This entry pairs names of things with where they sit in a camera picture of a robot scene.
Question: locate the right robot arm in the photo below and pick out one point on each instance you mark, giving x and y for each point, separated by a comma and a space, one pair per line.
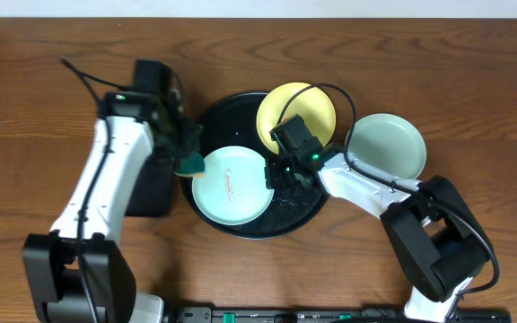
440, 246

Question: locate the round black tray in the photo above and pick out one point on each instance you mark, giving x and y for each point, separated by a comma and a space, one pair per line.
232, 121

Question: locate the rectangular black tray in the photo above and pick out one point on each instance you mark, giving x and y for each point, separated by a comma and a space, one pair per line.
153, 191

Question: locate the light green plate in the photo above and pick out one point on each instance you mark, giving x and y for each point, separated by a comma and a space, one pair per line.
233, 189
390, 143

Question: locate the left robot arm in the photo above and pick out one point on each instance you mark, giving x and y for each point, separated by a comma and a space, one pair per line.
76, 272

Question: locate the light green plate front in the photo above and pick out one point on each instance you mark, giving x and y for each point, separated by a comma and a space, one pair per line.
233, 189

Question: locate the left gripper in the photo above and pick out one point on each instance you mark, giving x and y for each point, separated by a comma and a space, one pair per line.
191, 143

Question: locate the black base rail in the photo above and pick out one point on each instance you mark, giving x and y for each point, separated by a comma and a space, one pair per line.
208, 315

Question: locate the yellow plate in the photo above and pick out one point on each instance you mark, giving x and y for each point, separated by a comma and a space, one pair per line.
314, 106

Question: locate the green yellow sponge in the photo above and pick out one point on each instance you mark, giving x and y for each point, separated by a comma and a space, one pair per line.
191, 166

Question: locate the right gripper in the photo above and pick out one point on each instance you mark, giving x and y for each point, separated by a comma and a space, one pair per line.
273, 178

